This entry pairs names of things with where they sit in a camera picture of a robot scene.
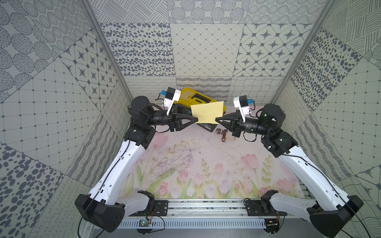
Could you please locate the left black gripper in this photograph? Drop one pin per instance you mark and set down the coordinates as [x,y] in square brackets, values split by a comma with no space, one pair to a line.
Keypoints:
[172,121]

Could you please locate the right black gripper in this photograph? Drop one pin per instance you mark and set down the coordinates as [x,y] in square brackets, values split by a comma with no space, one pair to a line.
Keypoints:
[236,124]

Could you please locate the yellow square paper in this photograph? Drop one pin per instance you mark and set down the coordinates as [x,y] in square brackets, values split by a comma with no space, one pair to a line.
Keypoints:
[207,113]

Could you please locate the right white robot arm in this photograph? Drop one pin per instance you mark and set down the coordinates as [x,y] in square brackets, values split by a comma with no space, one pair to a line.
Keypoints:
[331,209]

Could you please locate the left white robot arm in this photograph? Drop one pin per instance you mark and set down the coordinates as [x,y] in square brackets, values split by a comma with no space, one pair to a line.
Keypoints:
[145,116]

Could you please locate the brown brass water tap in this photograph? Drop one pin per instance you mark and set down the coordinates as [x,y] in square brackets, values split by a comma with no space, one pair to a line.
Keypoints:
[223,133]

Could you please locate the yellow black toolbox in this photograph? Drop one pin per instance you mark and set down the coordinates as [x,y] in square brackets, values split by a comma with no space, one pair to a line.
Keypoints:
[191,97]

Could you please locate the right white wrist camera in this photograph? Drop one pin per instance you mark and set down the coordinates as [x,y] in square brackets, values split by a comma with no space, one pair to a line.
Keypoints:
[242,103]

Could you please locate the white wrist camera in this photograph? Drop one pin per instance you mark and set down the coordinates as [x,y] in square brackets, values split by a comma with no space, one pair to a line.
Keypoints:
[242,103]
[171,95]

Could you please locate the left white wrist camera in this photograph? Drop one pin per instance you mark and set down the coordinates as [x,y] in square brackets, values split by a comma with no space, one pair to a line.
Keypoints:
[171,95]

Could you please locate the aluminium mounting rail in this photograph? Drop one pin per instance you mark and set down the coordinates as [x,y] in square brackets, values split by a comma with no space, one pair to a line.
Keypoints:
[205,209]

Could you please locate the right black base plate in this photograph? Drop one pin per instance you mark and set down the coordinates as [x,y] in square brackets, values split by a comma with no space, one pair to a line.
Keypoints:
[256,208]

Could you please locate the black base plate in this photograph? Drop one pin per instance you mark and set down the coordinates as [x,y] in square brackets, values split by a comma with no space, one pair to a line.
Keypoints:
[256,208]
[157,208]

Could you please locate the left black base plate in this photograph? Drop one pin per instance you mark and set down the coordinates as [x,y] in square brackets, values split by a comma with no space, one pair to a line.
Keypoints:
[157,208]

